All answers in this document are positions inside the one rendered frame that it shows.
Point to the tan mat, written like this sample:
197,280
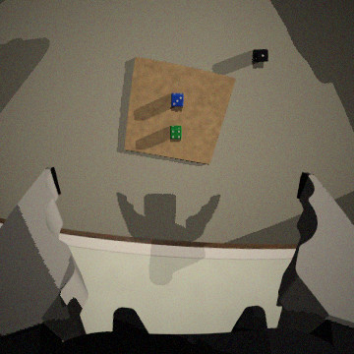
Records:
206,97

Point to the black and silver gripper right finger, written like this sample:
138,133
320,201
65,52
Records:
317,289

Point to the green die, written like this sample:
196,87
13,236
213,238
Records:
175,132

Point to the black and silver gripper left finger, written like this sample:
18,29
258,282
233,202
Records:
42,291

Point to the black die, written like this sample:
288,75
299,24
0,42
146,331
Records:
260,55

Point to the dark blue die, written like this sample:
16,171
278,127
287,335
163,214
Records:
177,99

